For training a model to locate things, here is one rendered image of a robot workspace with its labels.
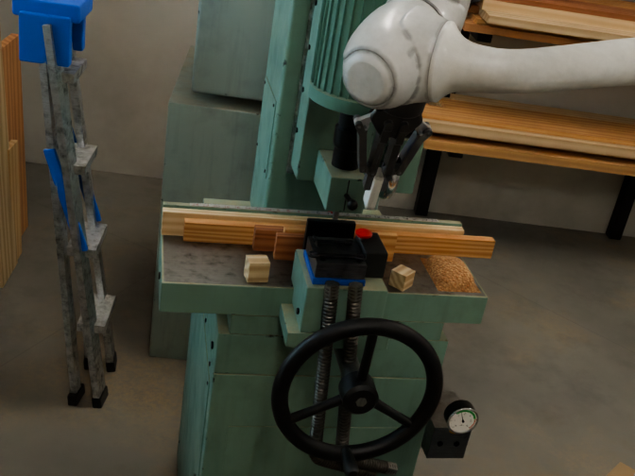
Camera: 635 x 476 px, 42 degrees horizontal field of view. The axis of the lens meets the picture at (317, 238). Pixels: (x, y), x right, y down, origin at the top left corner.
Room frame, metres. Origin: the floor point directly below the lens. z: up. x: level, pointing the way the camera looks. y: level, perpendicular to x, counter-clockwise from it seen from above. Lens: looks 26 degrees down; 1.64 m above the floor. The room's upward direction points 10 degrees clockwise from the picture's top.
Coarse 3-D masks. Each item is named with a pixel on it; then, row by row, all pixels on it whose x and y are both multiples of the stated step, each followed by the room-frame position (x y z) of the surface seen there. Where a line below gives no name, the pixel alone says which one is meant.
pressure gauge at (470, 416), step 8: (456, 400) 1.32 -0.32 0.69; (464, 400) 1.32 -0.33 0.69; (448, 408) 1.31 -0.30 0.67; (456, 408) 1.30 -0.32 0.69; (464, 408) 1.30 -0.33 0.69; (472, 408) 1.31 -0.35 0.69; (448, 416) 1.30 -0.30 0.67; (456, 416) 1.30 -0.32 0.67; (464, 416) 1.30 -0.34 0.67; (472, 416) 1.31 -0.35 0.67; (448, 424) 1.29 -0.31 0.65; (456, 424) 1.30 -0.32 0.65; (464, 424) 1.30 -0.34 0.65; (472, 424) 1.31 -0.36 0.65; (456, 432) 1.30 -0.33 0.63; (464, 432) 1.30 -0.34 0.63
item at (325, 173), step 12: (324, 156) 1.50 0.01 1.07; (324, 168) 1.46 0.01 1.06; (336, 168) 1.45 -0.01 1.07; (324, 180) 1.44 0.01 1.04; (336, 180) 1.40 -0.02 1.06; (348, 180) 1.41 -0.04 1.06; (360, 180) 1.41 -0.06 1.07; (324, 192) 1.43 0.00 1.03; (336, 192) 1.40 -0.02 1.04; (348, 192) 1.41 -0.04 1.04; (360, 192) 1.42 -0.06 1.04; (324, 204) 1.41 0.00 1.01; (336, 204) 1.41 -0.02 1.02; (360, 204) 1.42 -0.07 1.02
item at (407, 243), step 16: (192, 224) 1.38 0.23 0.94; (208, 224) 1.39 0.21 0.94; (224, 224) 1.40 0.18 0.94; (240, 224) 1.41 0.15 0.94; (256, 224) 1.42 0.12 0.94; (272, 224) 1.43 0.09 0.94; (288, 224) 1.45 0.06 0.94; (192, 240) 1.38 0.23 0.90; (208, 240) 1.39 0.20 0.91; (224, 240) 1.40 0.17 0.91; (240, 240) 1.40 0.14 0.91; (400, 240) 1.48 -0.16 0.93; (416, 240) 1.49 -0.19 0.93; (432, 240) 1.50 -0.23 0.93; (448, 240) 1.51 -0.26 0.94; (464, 240) 1.51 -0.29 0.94; (480, 240) 1.52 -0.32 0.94; (464, 256) 1.52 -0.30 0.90; (480, 256) 1.52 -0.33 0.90
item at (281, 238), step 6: (276, 234) 1.38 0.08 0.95; (282, 234) 1.38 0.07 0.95; (288, 234) 1.38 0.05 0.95; (294, 234) 1.39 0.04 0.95; (300, 234) 1.39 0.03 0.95; (276, 240) 1.37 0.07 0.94; (282, 240) 1.37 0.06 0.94; (288, 240) 1.37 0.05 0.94; (294, 240) 1.38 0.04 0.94; (300, 240) 1.38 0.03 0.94; (276, 246) 1.37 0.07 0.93; (282, 246) 1.37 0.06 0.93; (288, 246) 1.37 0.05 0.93; (294, 246) 1.38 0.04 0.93; (300, 246) 1.38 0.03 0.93; (276, 252) 1.37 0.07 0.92; (282, 252) 1.37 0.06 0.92; (288, 252) 1.37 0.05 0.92; (294, 252) 1.38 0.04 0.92; (276, 258) 1.37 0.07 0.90; (282, 258) 1.37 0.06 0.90; (288, 258) 1.37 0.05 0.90
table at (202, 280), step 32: (160, 256) 1.36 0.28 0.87; (192, 256) 1.33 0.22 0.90; (224, 256) 1.35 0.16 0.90; (416, 256) 1.48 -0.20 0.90; (160, 288) 1.25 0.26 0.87; (192, 288) 1.23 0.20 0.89; (224, 288) 1.24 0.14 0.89; (256, 288) 1.26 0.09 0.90; (288, 288) 1.27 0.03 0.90; (416, 288) 1.35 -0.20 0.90; (480, 288) 1.39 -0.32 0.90; (288, 320) 1.22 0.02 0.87; (416, 320) 1.33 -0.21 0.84; (448, 320) 1.35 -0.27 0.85; (480, 320) 1.36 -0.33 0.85
